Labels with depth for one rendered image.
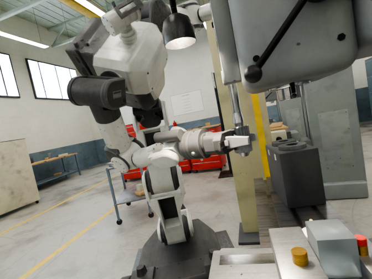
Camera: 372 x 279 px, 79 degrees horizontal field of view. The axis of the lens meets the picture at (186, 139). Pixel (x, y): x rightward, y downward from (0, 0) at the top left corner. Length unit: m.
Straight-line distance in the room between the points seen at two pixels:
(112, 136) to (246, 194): 1.79
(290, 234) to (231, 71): 0.34
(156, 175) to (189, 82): 8.90
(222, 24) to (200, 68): 9.33
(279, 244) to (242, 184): 1.93
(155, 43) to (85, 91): 0.31
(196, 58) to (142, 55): 9.16
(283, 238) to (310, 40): 0.34
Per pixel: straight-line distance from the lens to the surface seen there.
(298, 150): 0.81
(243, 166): 2.32
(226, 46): 0.52
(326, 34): 0.46
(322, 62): 0.45
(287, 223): 0.76
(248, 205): 2.45
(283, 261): 0.42
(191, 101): 9.80
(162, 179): 1.10
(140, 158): 0.83
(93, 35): 0.96
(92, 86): 0.76
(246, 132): 0.59
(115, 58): 0.83
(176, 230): 1.30
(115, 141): 0.85
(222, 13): 0.55
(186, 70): 9.98
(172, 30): 0.51
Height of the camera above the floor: 1.28
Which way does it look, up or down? 5 degrees down
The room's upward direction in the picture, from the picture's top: 11 degrees counter-clockwise
